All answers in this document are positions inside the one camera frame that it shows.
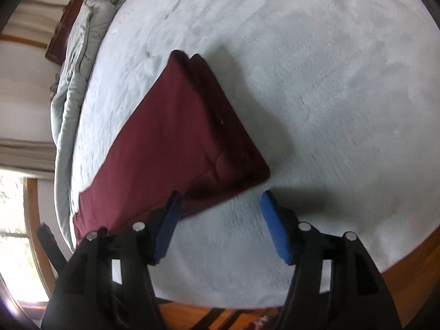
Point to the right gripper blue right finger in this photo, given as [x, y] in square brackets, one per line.
[280, 222]

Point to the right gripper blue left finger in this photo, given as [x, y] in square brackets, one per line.
[168, 218]

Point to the maroon pants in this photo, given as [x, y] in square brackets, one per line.
[184, 136]

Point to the beige curtain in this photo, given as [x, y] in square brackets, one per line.
[26, 77]

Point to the light blue bed sheet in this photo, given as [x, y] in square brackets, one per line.
[341, 98]

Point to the grey-green duvet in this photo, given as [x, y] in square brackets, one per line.
[83, 42]

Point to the dark wooden headboard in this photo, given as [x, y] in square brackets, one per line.
[56, 50]

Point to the wooden window frame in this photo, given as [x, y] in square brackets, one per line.
[32, 221]

